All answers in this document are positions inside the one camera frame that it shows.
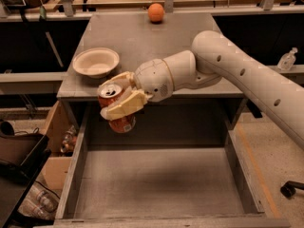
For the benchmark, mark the open grey top drawer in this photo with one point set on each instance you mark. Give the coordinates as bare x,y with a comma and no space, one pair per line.
180,167

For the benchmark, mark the orange soda can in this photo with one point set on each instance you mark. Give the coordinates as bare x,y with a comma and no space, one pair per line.
107,95

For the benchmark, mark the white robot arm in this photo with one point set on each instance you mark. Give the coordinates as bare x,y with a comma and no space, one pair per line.
211,57

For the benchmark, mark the grey cabinet with top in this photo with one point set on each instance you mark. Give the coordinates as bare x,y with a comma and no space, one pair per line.
139,45

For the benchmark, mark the black bin on left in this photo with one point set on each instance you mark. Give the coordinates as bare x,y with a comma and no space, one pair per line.
22,157

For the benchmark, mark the cans beside cabinet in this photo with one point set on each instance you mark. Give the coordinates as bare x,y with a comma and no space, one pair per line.
69,140

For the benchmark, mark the orange fruit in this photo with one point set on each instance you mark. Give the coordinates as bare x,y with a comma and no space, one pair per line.
156,13

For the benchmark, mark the cardboard box on floor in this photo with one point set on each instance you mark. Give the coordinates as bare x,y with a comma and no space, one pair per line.
56,167

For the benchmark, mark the black chair caster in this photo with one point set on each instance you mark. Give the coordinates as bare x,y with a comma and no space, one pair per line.
289,188

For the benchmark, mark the white paper bowl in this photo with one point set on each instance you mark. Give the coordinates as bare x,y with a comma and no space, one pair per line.
96,62

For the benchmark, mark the clear plastic bottle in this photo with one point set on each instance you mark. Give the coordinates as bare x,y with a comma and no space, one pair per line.
287,60

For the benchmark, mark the plastic bottles in bag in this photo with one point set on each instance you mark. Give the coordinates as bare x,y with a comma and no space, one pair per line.
39,203

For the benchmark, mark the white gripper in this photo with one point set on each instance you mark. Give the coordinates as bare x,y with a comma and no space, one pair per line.
154,79

